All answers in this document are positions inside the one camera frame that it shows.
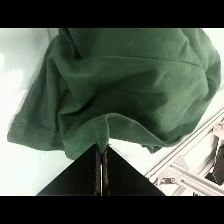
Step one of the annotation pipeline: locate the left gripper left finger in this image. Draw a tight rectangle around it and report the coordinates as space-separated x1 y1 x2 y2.
36 143 102 197

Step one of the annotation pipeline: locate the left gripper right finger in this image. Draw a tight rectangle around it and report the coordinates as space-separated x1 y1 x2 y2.
100 144 167 197

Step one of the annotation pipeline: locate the dark green T-shirt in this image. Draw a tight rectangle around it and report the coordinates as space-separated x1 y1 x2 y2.
6 28 222 161

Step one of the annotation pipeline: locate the silver frame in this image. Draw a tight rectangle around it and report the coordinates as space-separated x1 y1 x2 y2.
144 107 224 197

